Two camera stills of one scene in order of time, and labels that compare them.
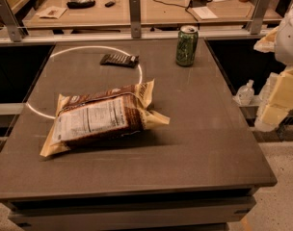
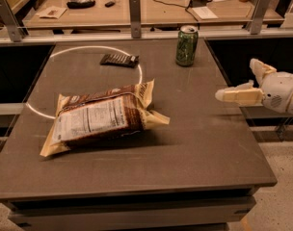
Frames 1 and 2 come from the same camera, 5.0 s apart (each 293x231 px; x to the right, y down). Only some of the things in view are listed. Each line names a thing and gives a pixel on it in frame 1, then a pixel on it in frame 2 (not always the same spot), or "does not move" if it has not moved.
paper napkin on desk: x=52 y=12 does not move
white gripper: x=289 y=38 → x=279 y=89
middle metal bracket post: x=135 y=16 does not move
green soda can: x=186 y=44 does not move
